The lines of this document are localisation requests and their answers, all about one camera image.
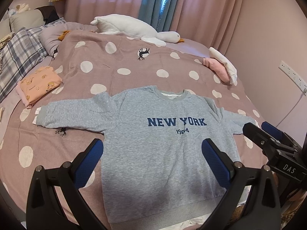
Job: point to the folded pink garment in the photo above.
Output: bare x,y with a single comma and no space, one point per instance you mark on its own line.
218,68

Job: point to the pink polka dot duvet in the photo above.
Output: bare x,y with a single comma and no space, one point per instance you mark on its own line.
90,63

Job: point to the white power strip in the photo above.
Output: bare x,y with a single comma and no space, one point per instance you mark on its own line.
294,76

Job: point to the folded orange printed clothes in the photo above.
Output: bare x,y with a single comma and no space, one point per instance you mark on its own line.
32,88

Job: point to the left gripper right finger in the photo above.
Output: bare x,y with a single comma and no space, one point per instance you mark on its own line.
262,209

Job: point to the lilac pillow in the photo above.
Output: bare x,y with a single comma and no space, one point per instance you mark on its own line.
49,36

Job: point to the small plush toy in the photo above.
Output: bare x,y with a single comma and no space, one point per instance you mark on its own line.
18,9

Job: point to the pink curtain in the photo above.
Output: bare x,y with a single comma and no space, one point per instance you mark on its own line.
210,22

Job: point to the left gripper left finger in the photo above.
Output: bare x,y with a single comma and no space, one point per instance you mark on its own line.
43,208

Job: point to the white goose plush toy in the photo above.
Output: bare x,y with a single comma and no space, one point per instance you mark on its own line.
115,24

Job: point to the teal curtain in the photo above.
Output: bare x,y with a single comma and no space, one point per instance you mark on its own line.
157,13

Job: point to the plaid blue grey pillow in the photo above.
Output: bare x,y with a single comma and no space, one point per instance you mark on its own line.
21,54

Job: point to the folded white garment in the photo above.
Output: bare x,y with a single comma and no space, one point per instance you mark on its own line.
230,68

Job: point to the grey headboard cushion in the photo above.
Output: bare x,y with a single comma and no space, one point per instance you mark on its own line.
29,19

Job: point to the grey New York sweatshirt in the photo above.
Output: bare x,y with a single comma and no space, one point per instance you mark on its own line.
153,170

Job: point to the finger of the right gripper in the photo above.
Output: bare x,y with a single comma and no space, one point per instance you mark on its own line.
269,145
279,135

